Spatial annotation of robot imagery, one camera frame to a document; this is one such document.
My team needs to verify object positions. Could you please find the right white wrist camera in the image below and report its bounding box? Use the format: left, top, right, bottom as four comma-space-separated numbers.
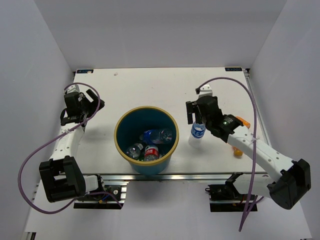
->
195, 84, 213, 98

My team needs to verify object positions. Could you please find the teal bin with yellow rim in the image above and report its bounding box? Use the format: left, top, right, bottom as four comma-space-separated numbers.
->
114, 106, 179, 176

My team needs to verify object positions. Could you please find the green plastic bottle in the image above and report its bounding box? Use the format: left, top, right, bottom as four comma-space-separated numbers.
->
137, 155, 145, 162

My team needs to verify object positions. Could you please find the blue label bottle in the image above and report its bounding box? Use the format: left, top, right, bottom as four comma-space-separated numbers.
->
188, 122, 206, 148
139, 128, 173, 144

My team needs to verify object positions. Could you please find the right blue table sticker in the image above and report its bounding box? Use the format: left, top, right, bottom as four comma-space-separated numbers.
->
224, 67, 243, 72

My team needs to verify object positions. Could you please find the aluminium table frame rail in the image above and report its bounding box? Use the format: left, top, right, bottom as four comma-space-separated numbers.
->
101, 172, 232, 181

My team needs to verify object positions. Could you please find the left blue table sticker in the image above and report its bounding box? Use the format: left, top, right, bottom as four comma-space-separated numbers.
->
76, 69, 94, 74

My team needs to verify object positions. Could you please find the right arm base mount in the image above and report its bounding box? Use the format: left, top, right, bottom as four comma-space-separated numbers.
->
204, 180, 248, 213

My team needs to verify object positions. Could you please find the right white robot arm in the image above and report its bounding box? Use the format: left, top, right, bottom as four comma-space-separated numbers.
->
186, 95, 311, 210

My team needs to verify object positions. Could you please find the small pepsi label bottle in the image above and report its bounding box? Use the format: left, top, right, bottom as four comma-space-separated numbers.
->
125, 142, 144, 160

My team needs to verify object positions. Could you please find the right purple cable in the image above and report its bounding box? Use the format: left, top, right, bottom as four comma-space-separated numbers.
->
194, 76, 266, 233

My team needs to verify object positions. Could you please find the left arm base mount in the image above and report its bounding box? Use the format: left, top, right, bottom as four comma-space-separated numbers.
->
73, 179, 129, 210

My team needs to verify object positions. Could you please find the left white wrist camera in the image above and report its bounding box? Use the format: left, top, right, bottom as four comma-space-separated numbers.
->
64, 84, 80, 94

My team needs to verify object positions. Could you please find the red label water bottle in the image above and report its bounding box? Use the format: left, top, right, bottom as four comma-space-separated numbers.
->
143, 144, 159, 162

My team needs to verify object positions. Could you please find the orange plastic bottle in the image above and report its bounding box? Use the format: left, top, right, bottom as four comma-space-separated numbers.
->
232, 116, 251, 158

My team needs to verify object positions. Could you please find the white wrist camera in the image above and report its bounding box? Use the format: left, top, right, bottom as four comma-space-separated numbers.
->
64, 84, 80, 94
195, 84, 213, 98

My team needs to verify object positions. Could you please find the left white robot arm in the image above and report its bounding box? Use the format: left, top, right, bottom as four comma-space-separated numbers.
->
39, 85, 106, 203

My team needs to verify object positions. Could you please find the blue table sticker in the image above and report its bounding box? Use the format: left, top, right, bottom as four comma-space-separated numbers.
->
76, 69, 94, 74
224, 67, 243, 72

